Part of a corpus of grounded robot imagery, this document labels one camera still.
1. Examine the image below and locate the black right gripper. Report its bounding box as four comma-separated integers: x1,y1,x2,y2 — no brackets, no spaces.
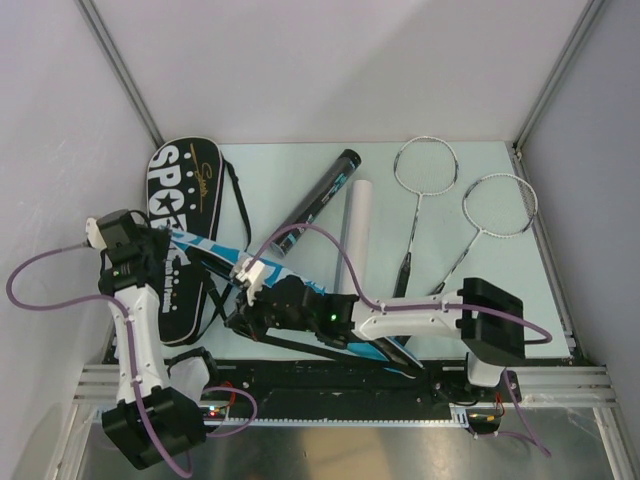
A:
226,278,316,342

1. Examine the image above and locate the blue sport racket cover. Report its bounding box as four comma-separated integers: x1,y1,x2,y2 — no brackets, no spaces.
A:
171,230,424,378

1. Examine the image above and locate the white shuttlecock tube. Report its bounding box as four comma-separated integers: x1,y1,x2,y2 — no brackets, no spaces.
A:
341,180,373,287

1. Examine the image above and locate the black shuttlecock tube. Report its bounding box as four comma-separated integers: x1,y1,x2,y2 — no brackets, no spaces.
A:
270,149,362,258

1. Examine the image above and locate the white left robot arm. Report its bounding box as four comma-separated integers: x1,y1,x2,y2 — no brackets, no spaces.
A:
97,210,222,470

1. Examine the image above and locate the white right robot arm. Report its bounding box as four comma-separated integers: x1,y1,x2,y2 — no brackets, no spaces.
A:
225,275,525,401

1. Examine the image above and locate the black sport racket cover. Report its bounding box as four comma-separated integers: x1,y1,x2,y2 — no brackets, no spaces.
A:
146,137,251,347

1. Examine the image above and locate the white racket black grip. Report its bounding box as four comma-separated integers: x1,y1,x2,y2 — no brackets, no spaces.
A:
393,136,459,297

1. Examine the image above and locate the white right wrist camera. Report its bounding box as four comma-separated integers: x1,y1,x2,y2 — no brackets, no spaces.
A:
231,256,266,306

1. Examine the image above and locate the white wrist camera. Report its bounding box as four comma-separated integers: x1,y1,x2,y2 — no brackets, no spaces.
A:
85,217,107,251
231,256,266,306

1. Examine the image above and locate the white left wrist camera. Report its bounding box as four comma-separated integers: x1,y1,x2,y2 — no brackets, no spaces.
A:
85,217,107,251

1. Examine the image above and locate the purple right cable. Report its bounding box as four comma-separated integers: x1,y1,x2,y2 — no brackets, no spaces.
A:
249,223,554,457

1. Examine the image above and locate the purple cable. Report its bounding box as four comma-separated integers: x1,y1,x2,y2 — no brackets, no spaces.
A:
5,244,259,476
249,223,554,457

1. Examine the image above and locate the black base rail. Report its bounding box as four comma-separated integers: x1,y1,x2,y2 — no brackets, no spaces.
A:
210,360,517,422

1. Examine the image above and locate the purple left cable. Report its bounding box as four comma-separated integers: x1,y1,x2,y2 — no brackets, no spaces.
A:
5,244,259,476

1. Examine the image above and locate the grey aluminium frame post left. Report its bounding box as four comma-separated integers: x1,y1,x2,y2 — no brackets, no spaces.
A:
75,0,165,147

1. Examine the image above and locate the grey aluminium frame post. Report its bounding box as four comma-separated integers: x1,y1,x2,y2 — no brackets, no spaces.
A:
512,0,611,155
75,0,165,147

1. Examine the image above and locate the grey aluminium frame post right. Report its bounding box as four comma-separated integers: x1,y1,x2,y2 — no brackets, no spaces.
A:
512,0,611,155

